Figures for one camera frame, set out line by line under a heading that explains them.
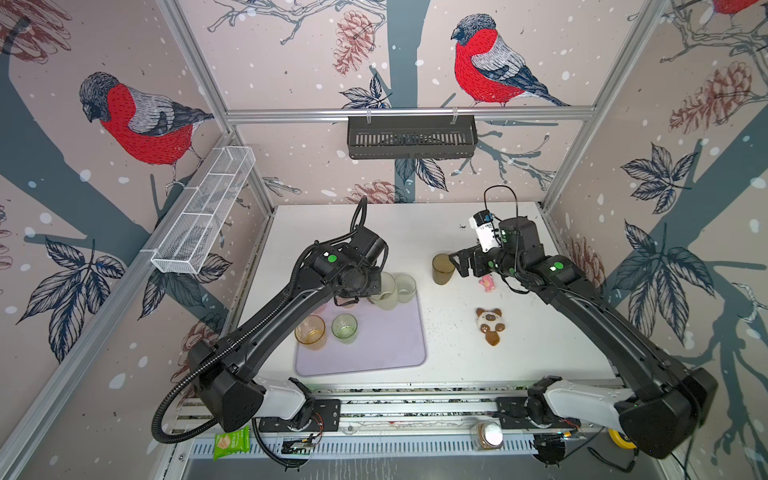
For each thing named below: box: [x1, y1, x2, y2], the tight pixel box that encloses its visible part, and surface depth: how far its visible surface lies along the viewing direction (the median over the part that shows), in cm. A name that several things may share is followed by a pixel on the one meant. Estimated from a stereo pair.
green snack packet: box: [213, 425, 251, 461], surface depth 71 cm
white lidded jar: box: [477, 421, 504, 451], surface depth 63 cm
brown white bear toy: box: [476, 307, 506, 347], surface depth 88 cm
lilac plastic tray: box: [295, 293, 426, 376], surface depth 87 cm
